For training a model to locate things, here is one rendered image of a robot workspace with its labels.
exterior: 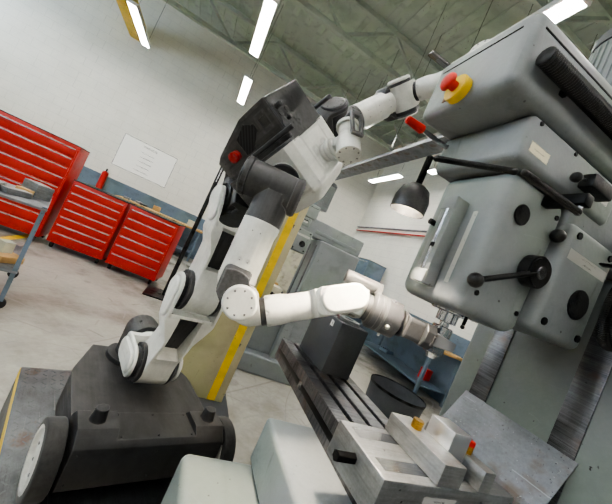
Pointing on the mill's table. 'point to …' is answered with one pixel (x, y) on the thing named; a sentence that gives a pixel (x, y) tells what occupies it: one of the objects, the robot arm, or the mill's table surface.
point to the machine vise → (404, 472)
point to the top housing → (533, 97)
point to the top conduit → (590, 102)
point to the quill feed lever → (534, 268)
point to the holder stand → (334, 344)
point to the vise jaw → (426, 452)
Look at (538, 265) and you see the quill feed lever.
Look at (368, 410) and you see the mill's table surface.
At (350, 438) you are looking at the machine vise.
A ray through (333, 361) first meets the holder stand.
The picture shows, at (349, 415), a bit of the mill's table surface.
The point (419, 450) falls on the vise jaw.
